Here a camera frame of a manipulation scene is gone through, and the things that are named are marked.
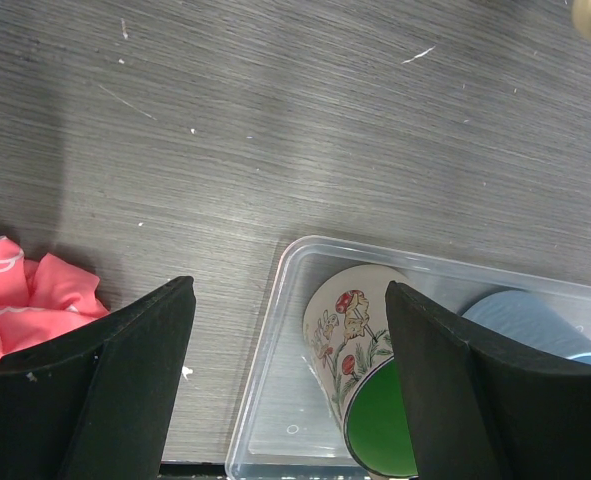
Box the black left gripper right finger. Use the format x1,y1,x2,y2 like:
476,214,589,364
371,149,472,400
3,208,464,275
385,282,591,479

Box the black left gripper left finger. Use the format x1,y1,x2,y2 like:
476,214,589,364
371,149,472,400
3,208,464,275
0,276,196,479

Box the blue mug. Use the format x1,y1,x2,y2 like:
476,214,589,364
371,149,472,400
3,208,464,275
462,290,591,365

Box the yellow mug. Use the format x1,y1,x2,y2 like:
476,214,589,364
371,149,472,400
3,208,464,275
571,0,591,42

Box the pink printed cloth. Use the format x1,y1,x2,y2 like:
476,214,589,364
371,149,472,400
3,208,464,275
0,236,108,360

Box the green interior mug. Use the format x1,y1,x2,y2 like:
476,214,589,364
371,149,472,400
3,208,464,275
302,265,418,478

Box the clear plastic tray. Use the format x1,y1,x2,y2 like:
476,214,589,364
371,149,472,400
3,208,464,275
225,236,591,479

